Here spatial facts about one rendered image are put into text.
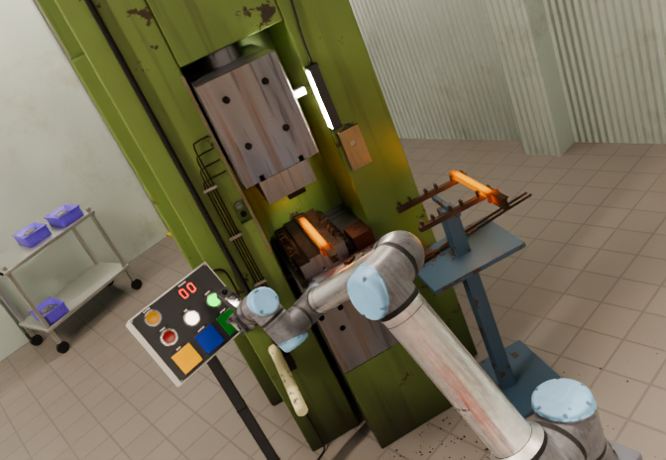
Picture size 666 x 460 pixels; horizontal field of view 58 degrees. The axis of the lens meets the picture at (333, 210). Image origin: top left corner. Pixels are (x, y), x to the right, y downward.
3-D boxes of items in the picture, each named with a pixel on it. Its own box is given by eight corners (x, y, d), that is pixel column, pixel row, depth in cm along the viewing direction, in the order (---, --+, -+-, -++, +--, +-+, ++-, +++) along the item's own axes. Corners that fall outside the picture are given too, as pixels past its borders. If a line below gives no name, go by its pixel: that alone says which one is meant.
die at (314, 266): (350, 256, 240) (343, 238, 237) (306, 280, 237) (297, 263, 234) (318, 222, 278) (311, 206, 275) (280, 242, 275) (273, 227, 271)
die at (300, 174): (316, 179, 226) (307, 158, 222) (270, 204, 223) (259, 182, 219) (288, 155, 263) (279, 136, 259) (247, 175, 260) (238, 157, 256)
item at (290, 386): (311, 412, 220) (305, 402, 217) (298, 420, 219) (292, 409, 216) (281, 350, 259) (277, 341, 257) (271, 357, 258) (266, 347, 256)
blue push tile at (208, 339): (225, 340, 210) (210, 323, 211) (208, 354, 207) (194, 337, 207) (224, 340, 212) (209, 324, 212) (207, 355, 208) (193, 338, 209)
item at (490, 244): (526, 246, 231) (524, 242, 230) (436, 294, 226) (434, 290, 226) (486, 220, 258) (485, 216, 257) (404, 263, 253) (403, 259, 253)
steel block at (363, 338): (422, 328, 256) (388, 244, 237) (344, 374, 250) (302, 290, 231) (372, 276, 306) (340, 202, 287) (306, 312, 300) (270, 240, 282)
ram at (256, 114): (339, 142, 224) (296, 40, 207) (246, 189, 218) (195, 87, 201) (307, 122, 261) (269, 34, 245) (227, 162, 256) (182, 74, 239)
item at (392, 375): (453, 405, 275) (422, 329, 256) (382, 449, 269) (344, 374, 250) (401, 344, 325) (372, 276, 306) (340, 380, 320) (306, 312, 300)
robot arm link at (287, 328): (318, 327, 187) (290, 297, 187) (294, 353, 180) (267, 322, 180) (306, 334, 194) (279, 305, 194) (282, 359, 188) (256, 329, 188)
